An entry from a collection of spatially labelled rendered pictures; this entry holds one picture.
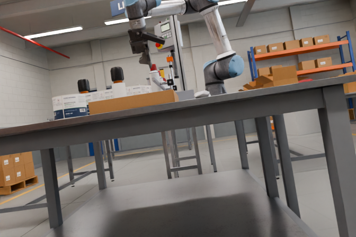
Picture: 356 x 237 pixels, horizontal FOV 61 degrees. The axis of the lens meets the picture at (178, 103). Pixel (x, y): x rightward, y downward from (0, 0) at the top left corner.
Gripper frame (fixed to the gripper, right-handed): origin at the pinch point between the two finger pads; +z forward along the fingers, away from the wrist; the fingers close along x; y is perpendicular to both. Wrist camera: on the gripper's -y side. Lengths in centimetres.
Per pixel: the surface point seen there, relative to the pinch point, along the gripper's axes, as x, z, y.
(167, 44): -63, 9, -8
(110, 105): 63, -12, 8
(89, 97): -56, 36, 55
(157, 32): -73, 1, -2
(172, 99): 64, -11, -11
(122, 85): -37, 23, 25
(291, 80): -145, 95, -127
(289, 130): -437, 373, -236
